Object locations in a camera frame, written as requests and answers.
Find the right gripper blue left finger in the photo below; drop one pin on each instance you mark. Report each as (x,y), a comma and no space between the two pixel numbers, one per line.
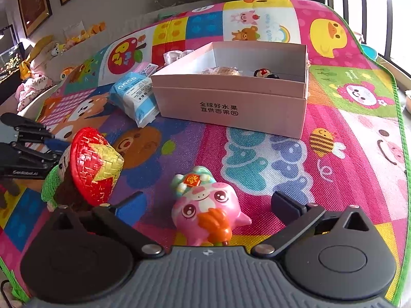
(116,220)

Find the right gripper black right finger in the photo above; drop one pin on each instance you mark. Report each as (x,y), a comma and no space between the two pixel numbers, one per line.
(298,220)

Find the pink pig toy figure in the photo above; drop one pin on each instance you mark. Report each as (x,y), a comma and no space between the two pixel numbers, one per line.
(205,210)

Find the blue white tissue pack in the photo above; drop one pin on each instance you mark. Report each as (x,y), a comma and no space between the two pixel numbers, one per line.
(134,95)

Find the small pink packet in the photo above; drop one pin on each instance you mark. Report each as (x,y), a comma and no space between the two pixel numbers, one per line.
(145,68)

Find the pile of plush toys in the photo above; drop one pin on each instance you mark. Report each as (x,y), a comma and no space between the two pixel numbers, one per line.
(48,58)

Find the colourful cartoon play mat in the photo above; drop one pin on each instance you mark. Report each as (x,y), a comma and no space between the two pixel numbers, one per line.
(352,150)

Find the orange fish plush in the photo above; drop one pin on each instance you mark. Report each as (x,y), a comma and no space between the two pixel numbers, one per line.
(66,72)

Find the pink cardboard box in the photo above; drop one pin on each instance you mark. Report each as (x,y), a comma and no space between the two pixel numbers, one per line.
(215,84)

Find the small ladybird toy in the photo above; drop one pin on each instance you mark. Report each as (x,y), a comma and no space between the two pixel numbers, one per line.
(265,73)

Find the framed picture on wall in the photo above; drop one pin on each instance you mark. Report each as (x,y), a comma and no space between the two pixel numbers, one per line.
(33,13)

